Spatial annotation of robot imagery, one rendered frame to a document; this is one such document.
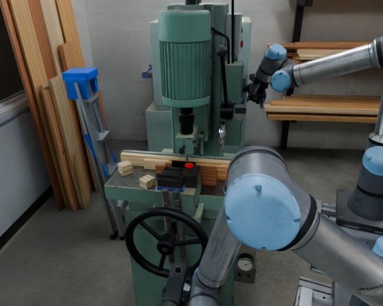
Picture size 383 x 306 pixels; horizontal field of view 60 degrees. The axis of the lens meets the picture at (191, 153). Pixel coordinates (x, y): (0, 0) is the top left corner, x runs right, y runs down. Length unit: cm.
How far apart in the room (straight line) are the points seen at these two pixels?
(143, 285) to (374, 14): 305
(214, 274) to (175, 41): 70
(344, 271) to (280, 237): 15
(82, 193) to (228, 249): 207
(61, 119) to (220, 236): 193
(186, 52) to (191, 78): 9
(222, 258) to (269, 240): 27
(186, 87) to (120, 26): 256
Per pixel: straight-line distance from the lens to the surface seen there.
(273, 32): 347
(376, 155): 131
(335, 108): 324
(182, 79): 113
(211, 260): 82
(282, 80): 125
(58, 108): 251
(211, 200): 121
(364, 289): 69
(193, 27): 110
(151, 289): 158
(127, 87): 374
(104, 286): 217
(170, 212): 104
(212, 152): 149
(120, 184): 130
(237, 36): 144
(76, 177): 272
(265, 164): 58
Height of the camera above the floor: 156
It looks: 26 degrees down
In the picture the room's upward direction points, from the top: 1 degrees counter-clockwise
